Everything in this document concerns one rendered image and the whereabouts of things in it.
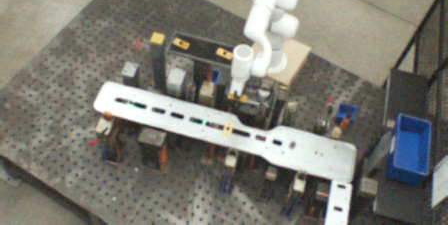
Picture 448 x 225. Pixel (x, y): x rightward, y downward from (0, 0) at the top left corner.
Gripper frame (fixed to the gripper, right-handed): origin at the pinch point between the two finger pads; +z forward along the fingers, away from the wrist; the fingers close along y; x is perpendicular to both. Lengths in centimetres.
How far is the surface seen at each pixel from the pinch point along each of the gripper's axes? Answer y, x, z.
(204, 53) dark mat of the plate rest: -26.6, -26.2, 13.2
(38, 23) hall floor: -89, -192, 124
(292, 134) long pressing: -6.6, 30.3, 30.9
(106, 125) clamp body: 26, -58, 23
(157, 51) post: -23, -52, 20
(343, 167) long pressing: 2, 60, 32
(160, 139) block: 22.2, -31.2, 27.0
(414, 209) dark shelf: 13, 97, 30
